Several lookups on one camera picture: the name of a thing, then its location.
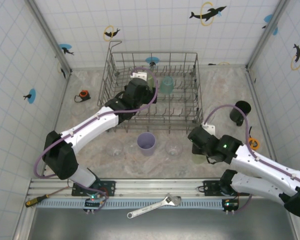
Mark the clear plastic cup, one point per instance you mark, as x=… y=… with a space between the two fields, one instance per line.
x=114 y=148
x=173 y=148

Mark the translucent green plastic cup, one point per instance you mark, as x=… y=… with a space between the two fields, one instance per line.
x=152 y=82

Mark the olive green plastic cup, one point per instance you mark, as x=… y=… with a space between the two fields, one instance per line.
x=198 y=160

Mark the aluminium mounting rail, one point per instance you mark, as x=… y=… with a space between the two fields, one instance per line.
x=152 y=186

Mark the silver adjustable wrench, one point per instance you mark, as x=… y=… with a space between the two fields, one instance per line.
x=169 y=200

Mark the blue circle animal sticker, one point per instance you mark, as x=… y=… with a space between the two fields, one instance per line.
x=64 y=47
x=32 y=95
x=152 y=60
x=268 y=18

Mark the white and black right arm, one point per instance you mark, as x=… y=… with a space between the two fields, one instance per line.
x=265 y=162

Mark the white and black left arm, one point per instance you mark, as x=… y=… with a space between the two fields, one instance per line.
x=94 y=125

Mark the stainless steel panel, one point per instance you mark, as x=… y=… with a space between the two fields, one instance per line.
x=164 y=227

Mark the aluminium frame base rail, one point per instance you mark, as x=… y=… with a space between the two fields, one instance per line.
x=263 y=117
x=56 y=125

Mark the aluminium frame post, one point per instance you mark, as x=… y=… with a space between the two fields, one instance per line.
x=267 y=32
x=50 y=37

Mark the black mug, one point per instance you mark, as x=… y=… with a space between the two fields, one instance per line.
x=236 y=117

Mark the teal plastic cup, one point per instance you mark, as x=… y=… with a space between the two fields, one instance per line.
x=166 y=86

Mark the yellow and black screwdriver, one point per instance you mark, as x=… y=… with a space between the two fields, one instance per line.
x=35 y=201

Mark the purple plastic cup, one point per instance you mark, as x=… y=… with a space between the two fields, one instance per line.
x=146 y=147

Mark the orange and black tape measure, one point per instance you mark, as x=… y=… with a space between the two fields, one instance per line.
x=82 y=95

